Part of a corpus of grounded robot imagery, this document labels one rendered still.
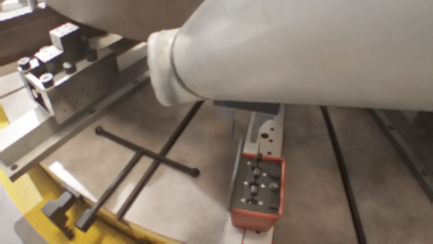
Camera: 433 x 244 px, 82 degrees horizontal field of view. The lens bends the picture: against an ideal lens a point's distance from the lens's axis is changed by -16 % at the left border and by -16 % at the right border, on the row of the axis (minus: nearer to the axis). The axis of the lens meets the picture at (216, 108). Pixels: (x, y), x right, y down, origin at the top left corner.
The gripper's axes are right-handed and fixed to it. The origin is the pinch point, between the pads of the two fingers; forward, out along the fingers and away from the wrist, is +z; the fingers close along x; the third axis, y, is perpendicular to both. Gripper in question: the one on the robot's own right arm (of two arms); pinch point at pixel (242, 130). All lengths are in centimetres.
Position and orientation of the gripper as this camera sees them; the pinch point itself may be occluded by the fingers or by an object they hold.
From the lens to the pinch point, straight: 65.7
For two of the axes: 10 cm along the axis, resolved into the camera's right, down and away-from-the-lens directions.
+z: -0.3, 7.5, 6.6
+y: -2.0, 6.5, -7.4
